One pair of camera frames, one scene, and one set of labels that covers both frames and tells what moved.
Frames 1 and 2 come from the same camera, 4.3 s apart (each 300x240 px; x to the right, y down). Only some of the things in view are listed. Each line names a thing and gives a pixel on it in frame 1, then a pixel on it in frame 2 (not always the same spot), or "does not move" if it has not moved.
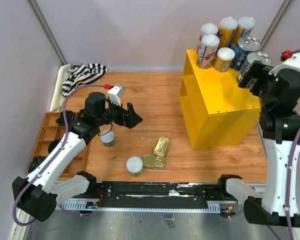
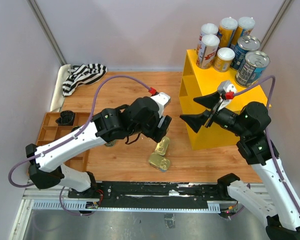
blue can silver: x=245 y=44 does not move
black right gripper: x=257 y=70 → x=195 y=121
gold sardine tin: x=161 y=146 does not move
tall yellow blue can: x=246 y=24 does not move
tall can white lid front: x=208 y=51 does not move
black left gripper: x=128 y=118 → x=157 y=132
